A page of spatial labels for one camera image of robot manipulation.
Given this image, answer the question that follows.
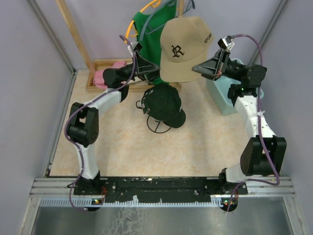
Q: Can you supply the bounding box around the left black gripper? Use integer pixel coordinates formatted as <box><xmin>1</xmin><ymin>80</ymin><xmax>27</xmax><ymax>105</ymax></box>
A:
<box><xmin>120</xmin><ymin>50</ymin><xmax>166</xmax><ymax>82</ymax></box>

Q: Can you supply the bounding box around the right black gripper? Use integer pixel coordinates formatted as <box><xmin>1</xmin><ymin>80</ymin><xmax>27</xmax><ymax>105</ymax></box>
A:
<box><xmin>191</xmin><ymin>49</ymin><xmax>245</xmax><ymax>82</ymax></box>

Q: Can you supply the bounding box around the black cap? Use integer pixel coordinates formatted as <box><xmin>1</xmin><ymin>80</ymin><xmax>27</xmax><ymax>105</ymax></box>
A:
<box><xmin>139</xmin><ymin>83</ymin><xmax>186</xmax><ymax>128</ymax></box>

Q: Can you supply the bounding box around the khaki cap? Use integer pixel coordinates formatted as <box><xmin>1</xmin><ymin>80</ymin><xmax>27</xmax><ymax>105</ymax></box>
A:
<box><xmin>159</xmin><ymin>16</ymin><xmax>214</xmax><ymax>83</ymax></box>

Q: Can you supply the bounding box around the wooden clothes rack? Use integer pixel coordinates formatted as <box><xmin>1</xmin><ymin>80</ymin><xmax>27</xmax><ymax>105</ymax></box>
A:
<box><xmin>56</xmin><ymin>0</ymin><xmax>181</xmax><ymax>94</ymax></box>

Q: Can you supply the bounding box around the black wire hat stand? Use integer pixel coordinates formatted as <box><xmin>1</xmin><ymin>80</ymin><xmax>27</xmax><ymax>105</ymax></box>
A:
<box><xmin>146</xmin><ymin>115</ymin><xmax>172</xmax><ymax>134</ymax></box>

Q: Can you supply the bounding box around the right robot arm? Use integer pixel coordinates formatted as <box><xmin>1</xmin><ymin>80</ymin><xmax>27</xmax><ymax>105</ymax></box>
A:
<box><xmin>192</xmin><ymin>49</ymin><xmax>287</xmax><ymax>194</ymax></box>

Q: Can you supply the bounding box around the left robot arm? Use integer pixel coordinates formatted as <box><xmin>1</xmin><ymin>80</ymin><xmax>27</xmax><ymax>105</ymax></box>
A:
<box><xmin>64</xmin><ymin>51</ymin><xmax>159</xmax><ymax>194</ymax></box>

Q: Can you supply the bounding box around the beige folded cloth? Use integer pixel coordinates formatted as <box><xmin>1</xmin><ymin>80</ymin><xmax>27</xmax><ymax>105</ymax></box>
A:
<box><xmin>127</xmin><ymin>77</ymin><xmax>152</xmax><ymax>86</ymax></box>

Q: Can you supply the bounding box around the light blue plastic bin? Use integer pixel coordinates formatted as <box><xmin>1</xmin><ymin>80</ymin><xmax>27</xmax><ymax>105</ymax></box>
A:
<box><xmin>207</xmin><ymin>65</ymin><xmax>267</xmax><ymax>116</ymax></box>

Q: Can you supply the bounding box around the yellow clothes hanger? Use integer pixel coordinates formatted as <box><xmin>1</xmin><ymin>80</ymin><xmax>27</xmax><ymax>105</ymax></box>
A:
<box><xmin>125</xmin><ymin>0</ymin><xmax>161</xmax><ymax>39</ymax></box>

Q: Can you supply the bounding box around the green tank top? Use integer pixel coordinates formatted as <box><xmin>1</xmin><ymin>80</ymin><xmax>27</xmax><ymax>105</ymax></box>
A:
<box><xmin>132</xmin><ymin>1</ymin><xmax>177</xmax><ymax>64</ymax></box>

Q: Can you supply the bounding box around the pink folded cloth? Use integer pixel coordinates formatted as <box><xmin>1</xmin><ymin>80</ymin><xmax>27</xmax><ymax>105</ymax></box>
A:
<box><xmin>93</xmin><ymin>61</ymin><xmax>127</xmax><ymax>90</ymax></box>

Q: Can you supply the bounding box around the grey-blue clothes hanger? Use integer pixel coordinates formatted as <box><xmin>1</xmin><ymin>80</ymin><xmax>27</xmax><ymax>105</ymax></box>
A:
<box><xmin>140</xmin><ymin>0</ymin><xmax>196</xmax><ymax>41</ymax></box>

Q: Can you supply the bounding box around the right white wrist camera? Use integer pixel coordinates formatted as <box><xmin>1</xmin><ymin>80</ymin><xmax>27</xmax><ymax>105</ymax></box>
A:
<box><xmin>218</xmin><ymin>35</ymin><xmax>235</xmax><ymax>52</ymax></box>

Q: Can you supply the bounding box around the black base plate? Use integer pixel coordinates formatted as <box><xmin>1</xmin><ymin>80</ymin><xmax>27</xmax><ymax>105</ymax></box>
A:
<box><xmin>74</xmin><ymin>176</ymin><xmax>237</xmax><ymax>203</ymax></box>

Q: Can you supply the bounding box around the aluminium rail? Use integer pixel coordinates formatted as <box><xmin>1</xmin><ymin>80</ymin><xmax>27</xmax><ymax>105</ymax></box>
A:
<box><xmin>30</xmin><ymin>177</ymin><xmax>295</xmax><ymax>212</ymax></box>

